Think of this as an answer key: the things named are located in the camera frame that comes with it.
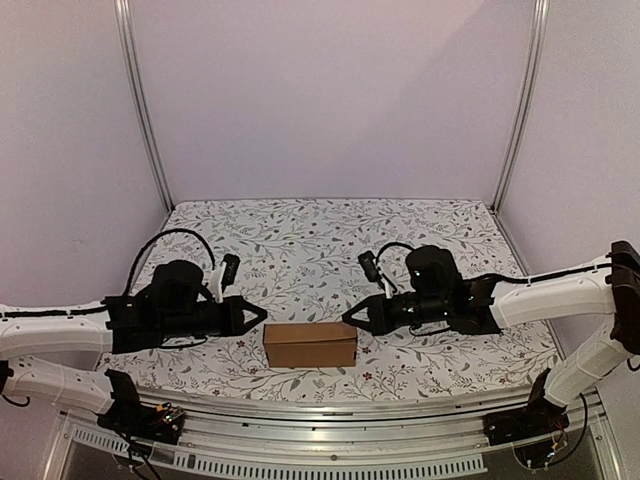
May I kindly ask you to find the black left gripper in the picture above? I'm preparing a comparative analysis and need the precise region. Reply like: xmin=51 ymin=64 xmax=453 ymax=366
xmin=159 ymin=296 xmax=267 ymax=339

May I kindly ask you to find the brown cardboard paper box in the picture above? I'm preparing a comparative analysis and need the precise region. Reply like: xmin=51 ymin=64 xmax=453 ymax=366
xmin=263 ymin=322 xmax=358 ymax=368

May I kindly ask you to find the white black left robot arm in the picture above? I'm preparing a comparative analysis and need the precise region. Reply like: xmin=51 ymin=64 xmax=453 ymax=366
xmin=1 ymin=255 xmax=268 ymax=434

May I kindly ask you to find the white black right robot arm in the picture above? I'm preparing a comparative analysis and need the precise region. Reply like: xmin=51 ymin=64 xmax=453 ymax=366
xmin=342 ymin=241 xmax=639 ymax=436

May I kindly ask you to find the floral patterned table mat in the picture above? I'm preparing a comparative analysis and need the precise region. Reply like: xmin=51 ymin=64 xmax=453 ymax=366
xmin=99 ymin=199 xmax=560 ymax=403

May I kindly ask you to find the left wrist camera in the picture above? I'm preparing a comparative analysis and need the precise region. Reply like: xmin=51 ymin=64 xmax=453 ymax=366
xmin=207 ymin=254 xmax=240 ymax=303

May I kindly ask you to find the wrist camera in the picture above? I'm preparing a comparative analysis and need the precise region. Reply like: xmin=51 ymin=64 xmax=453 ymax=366
xmin=357 ymin=251 xmax=398 ymax=298
xmin=207 ymin=254 xmax=240 ymax=303

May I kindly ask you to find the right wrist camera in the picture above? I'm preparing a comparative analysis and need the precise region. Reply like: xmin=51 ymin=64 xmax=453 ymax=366
xmin=357 ymin=251 xmax=398 ymax=298

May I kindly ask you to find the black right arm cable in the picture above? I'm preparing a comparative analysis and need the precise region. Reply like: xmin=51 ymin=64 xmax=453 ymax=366
xmin=374 ymin=241 xmax=416 ymax=261

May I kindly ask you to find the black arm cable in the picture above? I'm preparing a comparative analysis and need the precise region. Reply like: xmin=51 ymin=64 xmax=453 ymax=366
xmin=122 ymin=227 xmax=217 ymax=296
xmin=374 ymin=241 xmax=416 ymax=261

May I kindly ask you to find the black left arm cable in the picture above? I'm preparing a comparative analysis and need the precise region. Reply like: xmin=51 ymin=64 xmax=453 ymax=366
xmin=122 ymin=227 xmax=217 ymax=296

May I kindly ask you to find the aluminium front rail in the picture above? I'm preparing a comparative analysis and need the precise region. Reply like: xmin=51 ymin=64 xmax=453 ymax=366
xmin=42 ymin=384 xmax=626 ymax=480

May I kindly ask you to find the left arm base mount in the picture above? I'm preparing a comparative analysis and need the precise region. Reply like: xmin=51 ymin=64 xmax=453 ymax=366
xmin=97 ymin=369 xmax=186 ymax=445

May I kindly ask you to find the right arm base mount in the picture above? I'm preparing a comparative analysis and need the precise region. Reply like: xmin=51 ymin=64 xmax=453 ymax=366
xmin=482 ymin=368 xmax=569 ymax=446

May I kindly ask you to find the left aluminium frame post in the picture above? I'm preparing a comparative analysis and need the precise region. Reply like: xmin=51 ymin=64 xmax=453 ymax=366
xmin=114 ymin=0 xmax=175 ymax=214

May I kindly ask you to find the aluminium frame post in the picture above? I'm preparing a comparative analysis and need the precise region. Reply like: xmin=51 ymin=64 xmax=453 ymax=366
xmin=114 ymin=0 xmax=175 ymax=214
xmin=490 ymin=0 xmax=550 ymax=216

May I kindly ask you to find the right aluminium frame post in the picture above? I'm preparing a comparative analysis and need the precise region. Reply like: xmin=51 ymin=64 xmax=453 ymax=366
xmin=490 ymin=0 xmax=550 ymax=216

